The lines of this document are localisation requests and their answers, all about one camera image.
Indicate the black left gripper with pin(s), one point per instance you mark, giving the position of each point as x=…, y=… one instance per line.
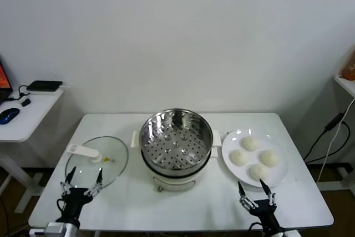
x=73, y=206

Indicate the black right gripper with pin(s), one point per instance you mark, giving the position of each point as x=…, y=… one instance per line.
x=264, y=212

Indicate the white steamed baozi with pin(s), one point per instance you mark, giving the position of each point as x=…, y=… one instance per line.
x=268, y=158
x=258, y=171
x=239, y=157
x=249, y=143

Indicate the white desk with foot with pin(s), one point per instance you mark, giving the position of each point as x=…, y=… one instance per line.
x=346, y=84

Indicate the white round plate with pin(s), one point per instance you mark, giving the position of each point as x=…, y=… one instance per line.
x=235, y=173

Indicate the white electric pot base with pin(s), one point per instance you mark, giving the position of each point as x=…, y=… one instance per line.
x=173, y=180

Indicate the small black adapter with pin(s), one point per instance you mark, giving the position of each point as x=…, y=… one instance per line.
x=25, y=102

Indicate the black laptop with red screen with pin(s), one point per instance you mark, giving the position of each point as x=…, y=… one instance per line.
x=4, y=78

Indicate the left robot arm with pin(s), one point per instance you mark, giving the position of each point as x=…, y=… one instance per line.
x=72, y=230

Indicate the stainless steel steamer basket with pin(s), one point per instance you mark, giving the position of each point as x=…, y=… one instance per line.
x=176, y=137

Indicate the black flat hard drive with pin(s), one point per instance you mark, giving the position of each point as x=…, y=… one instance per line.
x=44, y=85

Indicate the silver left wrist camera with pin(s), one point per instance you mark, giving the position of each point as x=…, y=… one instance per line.
x=55, y=227

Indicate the blue computer mouse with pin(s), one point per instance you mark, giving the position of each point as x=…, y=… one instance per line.
x=9, y=115

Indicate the white side desk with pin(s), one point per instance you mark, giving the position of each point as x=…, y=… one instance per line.
x=33, y=115

